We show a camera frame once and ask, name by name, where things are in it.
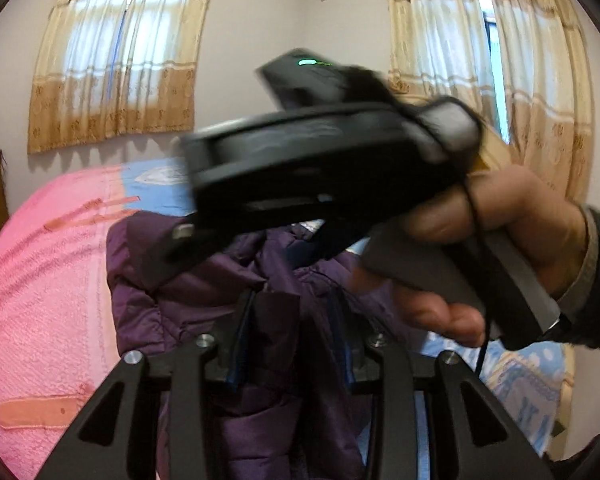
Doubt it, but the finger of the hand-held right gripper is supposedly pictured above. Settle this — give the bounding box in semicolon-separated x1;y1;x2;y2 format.
157;215;261;286

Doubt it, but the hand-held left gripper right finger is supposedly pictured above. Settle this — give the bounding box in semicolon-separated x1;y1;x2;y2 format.
329;285;556;480

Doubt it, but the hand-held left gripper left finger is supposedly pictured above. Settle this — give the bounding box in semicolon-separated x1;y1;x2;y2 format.
40;291;261;480

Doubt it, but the purple quilted jacket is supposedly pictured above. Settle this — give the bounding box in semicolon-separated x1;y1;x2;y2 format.
105;209;431;480

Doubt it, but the person's right hand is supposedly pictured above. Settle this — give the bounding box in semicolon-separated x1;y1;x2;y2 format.
351;164;588;348

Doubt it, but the pink and blue blanket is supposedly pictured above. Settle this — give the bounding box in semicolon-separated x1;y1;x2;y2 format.
0;156;566;480

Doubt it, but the beige patterned curtain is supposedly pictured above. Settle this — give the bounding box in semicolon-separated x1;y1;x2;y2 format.
386;0;597;207
26;0;219;155

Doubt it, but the window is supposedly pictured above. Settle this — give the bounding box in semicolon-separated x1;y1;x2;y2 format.
472;0;512;144

